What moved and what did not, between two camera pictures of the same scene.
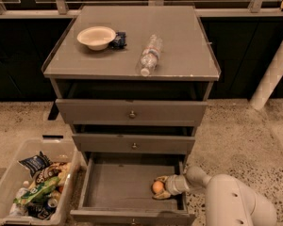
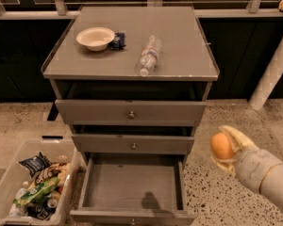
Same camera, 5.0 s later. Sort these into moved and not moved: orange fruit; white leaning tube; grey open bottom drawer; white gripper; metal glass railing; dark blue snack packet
Moved: orange fruit; white gripper
Not moved: dark blue snack packet; white leaning tube; grey open bottom drawer; metal glass railing
